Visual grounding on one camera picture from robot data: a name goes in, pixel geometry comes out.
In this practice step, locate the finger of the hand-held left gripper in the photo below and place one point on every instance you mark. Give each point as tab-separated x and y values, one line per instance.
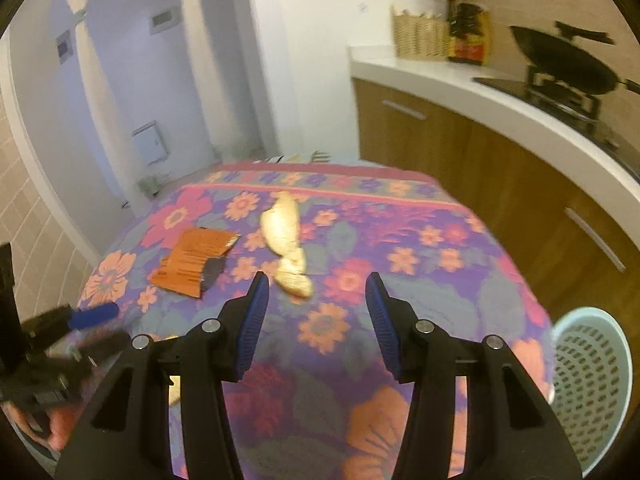
102	345
95	316

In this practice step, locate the black glass gas stove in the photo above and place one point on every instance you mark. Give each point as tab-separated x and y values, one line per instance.
560	100

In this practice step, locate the striped cloth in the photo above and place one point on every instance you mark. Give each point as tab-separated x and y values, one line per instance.
295	158

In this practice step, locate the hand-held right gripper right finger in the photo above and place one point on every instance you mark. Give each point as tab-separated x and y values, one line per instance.
382	320

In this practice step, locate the floral tablecloth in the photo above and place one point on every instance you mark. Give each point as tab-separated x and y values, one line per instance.
350	240

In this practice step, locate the white wall box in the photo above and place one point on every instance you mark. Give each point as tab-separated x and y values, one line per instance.
150	144

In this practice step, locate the wooden cabinet door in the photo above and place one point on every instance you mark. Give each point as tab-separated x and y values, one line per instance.
540	210
405	140

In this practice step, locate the grey wall panel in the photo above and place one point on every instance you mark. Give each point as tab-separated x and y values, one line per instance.
165	20
65	47

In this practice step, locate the wicker utensil holder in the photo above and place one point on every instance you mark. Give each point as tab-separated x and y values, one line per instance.
420	35

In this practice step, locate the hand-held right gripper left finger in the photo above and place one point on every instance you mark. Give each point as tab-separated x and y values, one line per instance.
252	320

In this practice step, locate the dark sauce bottle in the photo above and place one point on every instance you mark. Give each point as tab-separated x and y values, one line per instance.
454	30

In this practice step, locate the beige vegetable peel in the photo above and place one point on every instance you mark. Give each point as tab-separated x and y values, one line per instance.
282	232

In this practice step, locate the light blue plastic basket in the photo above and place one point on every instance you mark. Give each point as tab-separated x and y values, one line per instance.
590	375

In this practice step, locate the orange snack wrapper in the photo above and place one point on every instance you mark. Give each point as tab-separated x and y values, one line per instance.
187	265

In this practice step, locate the black wok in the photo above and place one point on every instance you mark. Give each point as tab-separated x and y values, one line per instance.
565	62

